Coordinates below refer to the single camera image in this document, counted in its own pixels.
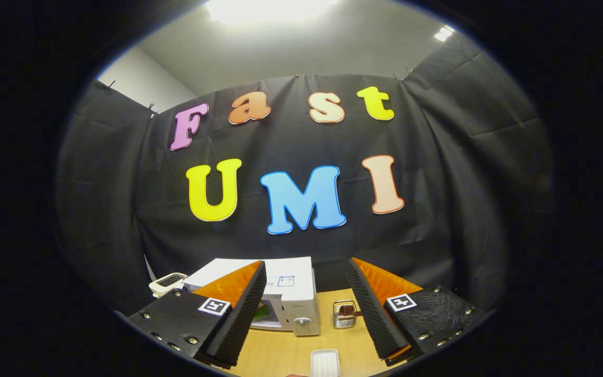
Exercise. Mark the white toaster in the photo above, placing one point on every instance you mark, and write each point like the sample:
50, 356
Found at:
168, 285

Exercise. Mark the large ceiling light panel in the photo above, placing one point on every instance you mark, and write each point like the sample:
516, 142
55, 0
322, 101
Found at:
270, 10

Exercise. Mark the small ceiling light panel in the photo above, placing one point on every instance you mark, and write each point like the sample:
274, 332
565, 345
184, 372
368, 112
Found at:
444, 33

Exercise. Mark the small brown spoon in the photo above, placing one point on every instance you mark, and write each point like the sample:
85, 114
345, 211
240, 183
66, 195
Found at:
348, 312

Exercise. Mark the sandwich with green lettuce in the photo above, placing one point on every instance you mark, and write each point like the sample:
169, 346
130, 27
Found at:
262, 312

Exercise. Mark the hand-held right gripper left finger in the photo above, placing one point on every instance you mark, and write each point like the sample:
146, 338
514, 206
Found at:
241, 319

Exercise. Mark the small white tray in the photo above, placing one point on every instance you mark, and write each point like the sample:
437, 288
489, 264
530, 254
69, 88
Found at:
325, 362

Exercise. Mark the black backdrop cloth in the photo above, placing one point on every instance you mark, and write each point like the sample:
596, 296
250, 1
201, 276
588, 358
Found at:
437, 157

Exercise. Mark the white microwave oven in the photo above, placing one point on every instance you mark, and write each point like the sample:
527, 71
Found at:
296, 269

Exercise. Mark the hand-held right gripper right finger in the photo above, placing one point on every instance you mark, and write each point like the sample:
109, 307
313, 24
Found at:
369, 319

